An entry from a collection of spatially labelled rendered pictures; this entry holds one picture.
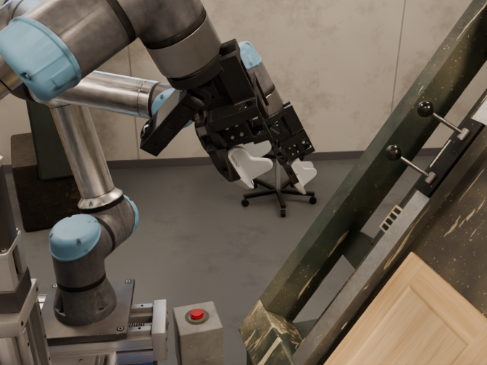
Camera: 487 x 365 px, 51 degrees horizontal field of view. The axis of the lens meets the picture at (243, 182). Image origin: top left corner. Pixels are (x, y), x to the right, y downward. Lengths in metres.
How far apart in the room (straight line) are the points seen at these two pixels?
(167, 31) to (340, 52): 4.29
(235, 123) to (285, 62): 4.10
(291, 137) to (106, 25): 0.65
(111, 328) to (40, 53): 0.90
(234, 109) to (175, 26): 0.12
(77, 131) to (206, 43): 0.77
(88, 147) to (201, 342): 0.60
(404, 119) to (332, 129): 3.55
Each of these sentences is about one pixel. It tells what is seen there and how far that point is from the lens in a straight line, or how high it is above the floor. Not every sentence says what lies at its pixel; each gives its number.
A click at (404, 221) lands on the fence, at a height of 1.28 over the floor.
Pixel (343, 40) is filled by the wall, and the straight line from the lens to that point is 4.77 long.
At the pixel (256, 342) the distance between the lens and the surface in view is 1.51.
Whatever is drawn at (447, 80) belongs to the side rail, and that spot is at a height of 1.54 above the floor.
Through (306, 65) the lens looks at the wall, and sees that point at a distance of 4.73.
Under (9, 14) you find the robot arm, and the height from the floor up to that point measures 1.79.
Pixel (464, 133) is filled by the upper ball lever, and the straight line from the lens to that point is 1.25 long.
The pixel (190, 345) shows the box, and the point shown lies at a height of 0.89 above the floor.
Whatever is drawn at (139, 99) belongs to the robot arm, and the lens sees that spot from 0.99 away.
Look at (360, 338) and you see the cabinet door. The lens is 1.26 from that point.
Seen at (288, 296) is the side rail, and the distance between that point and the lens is 1.52.
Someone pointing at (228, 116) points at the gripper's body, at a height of 1.68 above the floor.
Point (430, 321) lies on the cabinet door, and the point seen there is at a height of 1.16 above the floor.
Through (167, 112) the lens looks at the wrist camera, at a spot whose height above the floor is 1.68.
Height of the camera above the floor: 1.85
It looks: 24 degrees down
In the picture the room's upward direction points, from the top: straight up
